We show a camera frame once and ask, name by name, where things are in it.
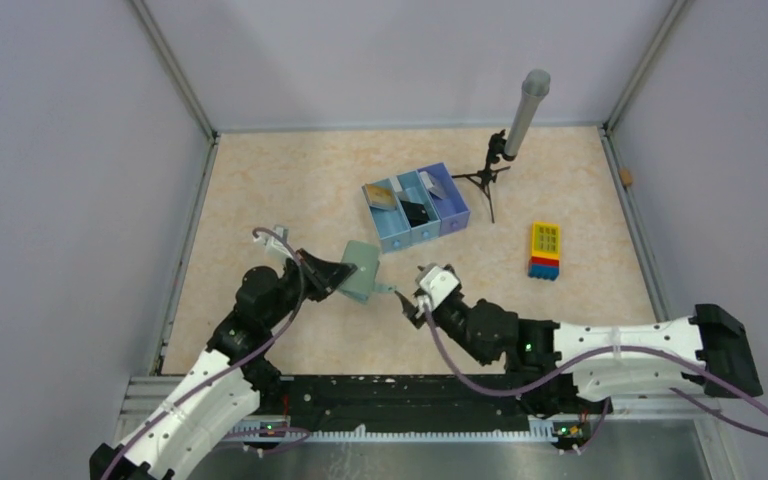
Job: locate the light blue card tray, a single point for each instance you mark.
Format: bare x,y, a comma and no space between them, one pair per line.
392,228

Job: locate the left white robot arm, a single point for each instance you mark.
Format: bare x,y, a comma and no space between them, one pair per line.
231,375

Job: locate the small brown wall piece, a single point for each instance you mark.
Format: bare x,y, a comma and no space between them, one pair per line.
626,177

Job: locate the purple card tray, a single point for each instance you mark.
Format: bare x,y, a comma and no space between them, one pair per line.
453,212

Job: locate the grey cylinder on tripod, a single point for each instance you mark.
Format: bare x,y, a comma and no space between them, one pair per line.
535,87

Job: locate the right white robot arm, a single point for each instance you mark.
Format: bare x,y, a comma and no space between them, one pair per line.
709,348

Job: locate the green leather card holder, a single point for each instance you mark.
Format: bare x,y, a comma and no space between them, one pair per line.
363,283

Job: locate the coloured toy brick block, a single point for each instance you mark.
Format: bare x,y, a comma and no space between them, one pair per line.
545,249

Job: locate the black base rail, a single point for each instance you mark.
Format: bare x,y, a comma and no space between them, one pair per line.
414,404

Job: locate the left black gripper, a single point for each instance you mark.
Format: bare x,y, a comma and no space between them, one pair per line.
323,275

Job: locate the middle blue card tray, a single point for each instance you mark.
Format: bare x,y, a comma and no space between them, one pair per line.
409,187

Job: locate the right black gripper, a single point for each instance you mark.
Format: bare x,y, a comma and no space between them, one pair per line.
419,312

